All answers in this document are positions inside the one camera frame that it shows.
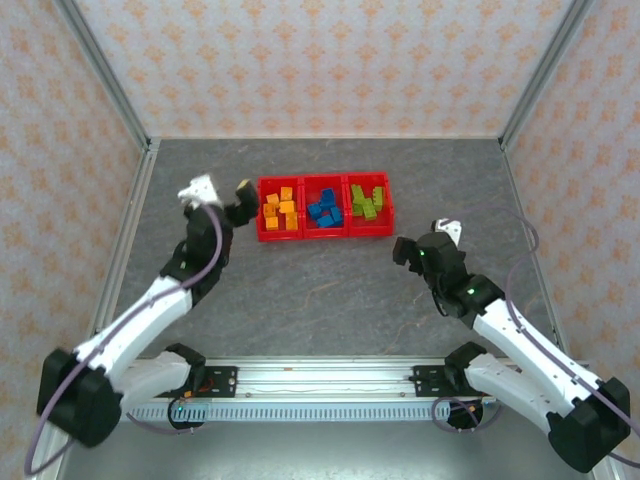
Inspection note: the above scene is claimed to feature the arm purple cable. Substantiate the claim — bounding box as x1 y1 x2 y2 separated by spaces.
23 204 224 476
432 207 640 469

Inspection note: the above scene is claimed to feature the aluminium base beam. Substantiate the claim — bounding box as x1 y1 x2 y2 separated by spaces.
53 355 601 401

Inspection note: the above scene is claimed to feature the aluminium frame post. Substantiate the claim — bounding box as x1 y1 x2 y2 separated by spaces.
498 0 589 151
52 0 154 151

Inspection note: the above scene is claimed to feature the grey slotted cable duct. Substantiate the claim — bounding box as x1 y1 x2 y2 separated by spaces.
127 401 451 422

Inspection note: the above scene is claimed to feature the aluminium side rail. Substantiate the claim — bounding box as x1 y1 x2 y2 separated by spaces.
499 142 571 360
82 139 161 361

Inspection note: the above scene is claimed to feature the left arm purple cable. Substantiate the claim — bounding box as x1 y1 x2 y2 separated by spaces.
23 204 224 476

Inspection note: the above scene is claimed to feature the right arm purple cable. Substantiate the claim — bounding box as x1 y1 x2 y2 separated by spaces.
432 207 640 469

